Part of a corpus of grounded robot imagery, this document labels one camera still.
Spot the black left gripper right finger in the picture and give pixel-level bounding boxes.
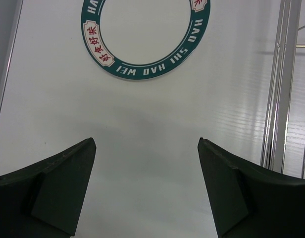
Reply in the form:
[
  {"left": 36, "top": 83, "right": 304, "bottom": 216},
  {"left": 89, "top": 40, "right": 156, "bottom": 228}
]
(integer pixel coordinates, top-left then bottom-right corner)
[{"left": 198, "top": 138, "right": 305, "bottom": 238}]

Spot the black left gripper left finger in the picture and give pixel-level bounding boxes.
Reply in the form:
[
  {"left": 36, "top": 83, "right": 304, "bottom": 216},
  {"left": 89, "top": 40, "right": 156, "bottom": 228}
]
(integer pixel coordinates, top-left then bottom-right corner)
[{"left": 0, "top": 137, "right": 96, "bottom": 238}]

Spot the metal wire dish rack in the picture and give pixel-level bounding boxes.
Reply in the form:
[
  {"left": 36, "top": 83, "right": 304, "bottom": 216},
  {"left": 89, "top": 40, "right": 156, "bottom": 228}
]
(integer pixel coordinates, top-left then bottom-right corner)
[{"left": 260, "top": 0, "right": 305, "bottom": 174}]

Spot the green rimmed white plate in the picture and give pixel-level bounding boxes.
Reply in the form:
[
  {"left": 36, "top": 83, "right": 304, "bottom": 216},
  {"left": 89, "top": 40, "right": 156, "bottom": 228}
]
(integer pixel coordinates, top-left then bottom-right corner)
[{"left": 81, "top": 0, "right": 210, "bottom": 81}]

